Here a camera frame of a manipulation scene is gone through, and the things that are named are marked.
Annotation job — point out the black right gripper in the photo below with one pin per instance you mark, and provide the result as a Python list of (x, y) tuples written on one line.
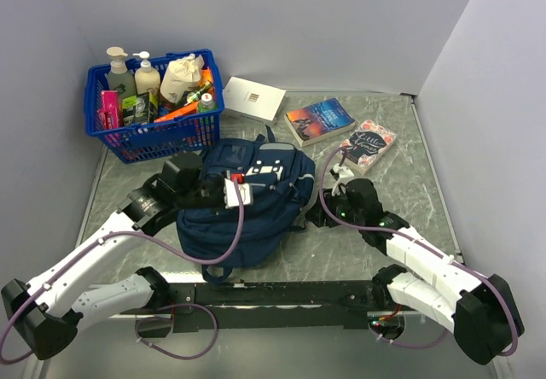
[(316, 214)]

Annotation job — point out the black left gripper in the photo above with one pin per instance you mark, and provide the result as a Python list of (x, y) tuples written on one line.
[(219, 178)]

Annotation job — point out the navy blue student backpack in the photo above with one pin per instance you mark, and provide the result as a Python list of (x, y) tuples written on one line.
[(281, 180)]

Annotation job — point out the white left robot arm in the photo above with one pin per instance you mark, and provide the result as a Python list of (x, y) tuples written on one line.
[(49, 310)]

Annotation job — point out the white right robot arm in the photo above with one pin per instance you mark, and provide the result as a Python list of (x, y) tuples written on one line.
[(479, 311)]

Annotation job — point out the beige paper bag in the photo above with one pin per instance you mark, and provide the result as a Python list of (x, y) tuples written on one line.
[(183, 74)]

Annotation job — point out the blue plastic basket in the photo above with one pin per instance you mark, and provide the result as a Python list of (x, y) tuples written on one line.
[(136, 143)]

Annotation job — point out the green bottle white cap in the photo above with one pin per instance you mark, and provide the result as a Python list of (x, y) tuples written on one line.
[(206, 103)]

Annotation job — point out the green black box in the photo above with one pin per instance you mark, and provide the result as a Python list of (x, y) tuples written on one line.
[(139, 109)]

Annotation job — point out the Jane Eyre blue book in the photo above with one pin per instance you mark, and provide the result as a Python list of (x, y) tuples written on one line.
[(319, 121)]

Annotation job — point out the Little Women floral book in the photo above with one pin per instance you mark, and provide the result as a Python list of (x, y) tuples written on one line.
[(367, 144)]

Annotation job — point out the pink box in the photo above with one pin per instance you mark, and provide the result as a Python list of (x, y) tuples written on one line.
[(109, 113)]

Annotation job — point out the cream pump bottle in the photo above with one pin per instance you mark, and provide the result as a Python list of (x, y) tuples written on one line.
[(147, 78)]

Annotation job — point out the white paperback book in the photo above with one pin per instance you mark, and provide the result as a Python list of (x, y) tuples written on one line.
[(251, 100)]

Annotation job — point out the grey-green pump bottle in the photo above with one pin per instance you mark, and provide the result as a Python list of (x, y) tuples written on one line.
[(120, 78)]

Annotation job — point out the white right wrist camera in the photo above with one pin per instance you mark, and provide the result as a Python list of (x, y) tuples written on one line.
[(342, 175)]

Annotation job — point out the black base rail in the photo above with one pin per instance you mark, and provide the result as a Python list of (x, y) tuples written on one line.
[(345, 304)]

